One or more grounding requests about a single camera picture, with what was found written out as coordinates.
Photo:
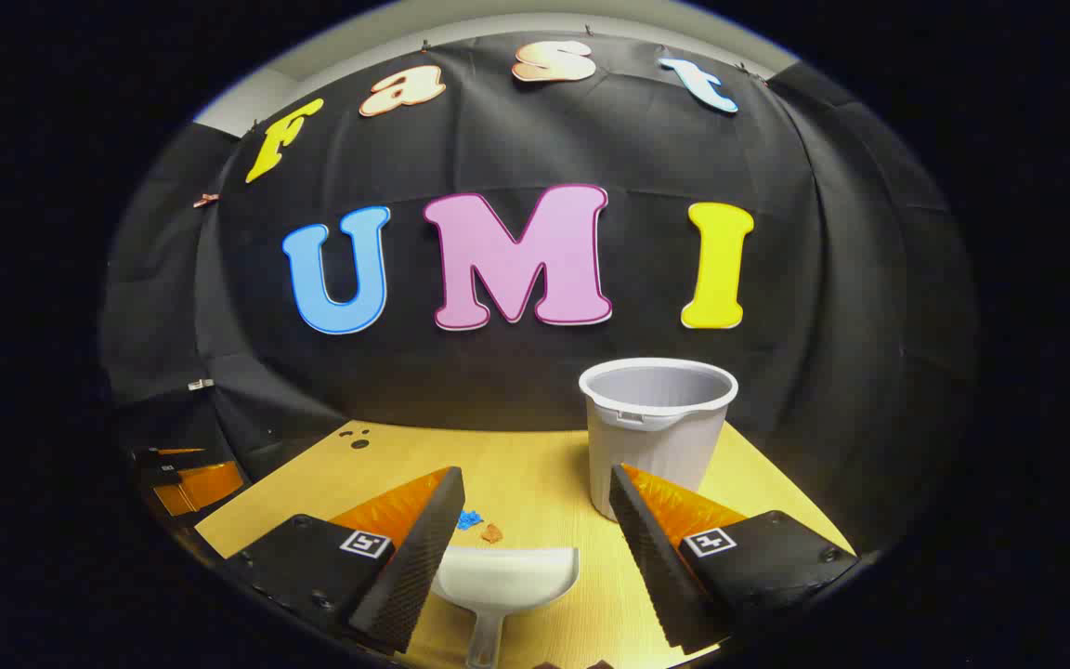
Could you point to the white plastic dustpan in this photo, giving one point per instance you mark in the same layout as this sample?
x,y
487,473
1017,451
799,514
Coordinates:
x,y
502,576

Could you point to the white ribbed garbage bin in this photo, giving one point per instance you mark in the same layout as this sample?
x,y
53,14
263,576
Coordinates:
x,y
646,455

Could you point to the blue paper scrap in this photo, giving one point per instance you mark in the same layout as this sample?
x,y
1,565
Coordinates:
x,y
469,519

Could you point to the black backdrop cloth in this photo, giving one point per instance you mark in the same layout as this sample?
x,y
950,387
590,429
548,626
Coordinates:
x,y
591,139

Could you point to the silver metal clip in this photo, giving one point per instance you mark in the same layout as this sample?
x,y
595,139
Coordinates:
x,y
201,384

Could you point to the copper metal clip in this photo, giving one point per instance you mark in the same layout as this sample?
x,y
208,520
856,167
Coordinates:
x,y
206,200

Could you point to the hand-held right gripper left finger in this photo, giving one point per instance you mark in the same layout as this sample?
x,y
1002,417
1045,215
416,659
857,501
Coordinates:
x,y
414,567

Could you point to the orange paper scrap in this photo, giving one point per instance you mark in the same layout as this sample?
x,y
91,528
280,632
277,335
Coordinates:
x,y
492,533

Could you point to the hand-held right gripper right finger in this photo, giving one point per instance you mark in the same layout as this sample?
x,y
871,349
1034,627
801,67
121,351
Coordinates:
x,y
651,567

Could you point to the yellow wooden desktop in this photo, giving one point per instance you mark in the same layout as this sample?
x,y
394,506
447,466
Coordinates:
x,y
516,474

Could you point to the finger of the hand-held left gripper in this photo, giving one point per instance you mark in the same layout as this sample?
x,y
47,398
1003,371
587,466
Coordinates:
x,y
201,488

